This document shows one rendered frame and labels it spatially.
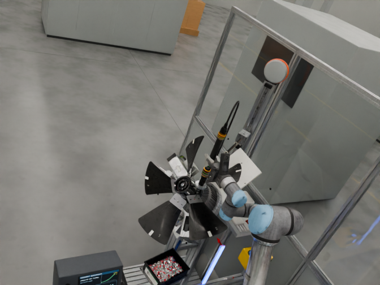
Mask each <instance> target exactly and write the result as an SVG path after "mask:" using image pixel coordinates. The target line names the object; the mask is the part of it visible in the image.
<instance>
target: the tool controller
mask: <svg viewBox="0 0 380 285"><path fill-rule="evenodd" d="M122 271H123V264H122V262H121V260H120V258H119V256H118V254H117V252H116V251H115V250H114V251H107V252H101V253H94V254H88V255H83V256H77V257H70V258H64V259H60V260H55V261H54V271H53V285H120V283H121V278H122Z"/></svg>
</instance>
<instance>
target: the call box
mask: <svg viewBox="0 0 380 285"><path fill-rule="evenodd" d="M251 248H252V247H248V248H243V250H242V251H241V253H240V255H239V257H238V259H239V261H240V262H241V264H242V266H243V267H244V269H245V270H246V269H247V265H248V260H249V256H250V254H249V252H250V251H251Z"/></svg>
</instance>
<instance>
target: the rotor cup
mask: <svg viewBox="0 0 380 285"><path fill-rule="evenodd" d="M192 181H193V180H192V179H191V178H190V177H188V176H181V177H179V178H178V179H177V180H176V182H175V184H174V190H175V192H176V193H177V194H179V195H180V196H181V197H182V198H183V199H184V200H186V202H187V204H189V203H188V201H187V199H186V196H189V195H196V192H197V188H196V187H195V182H194V181H193V182H192ZM182 183H184V185H183V186H181V184H182ZM187 192H189V193H190V194H188V193H187ZM198 195H199V196H200V197H201V195H202V190H199V192H198Z"/></svg>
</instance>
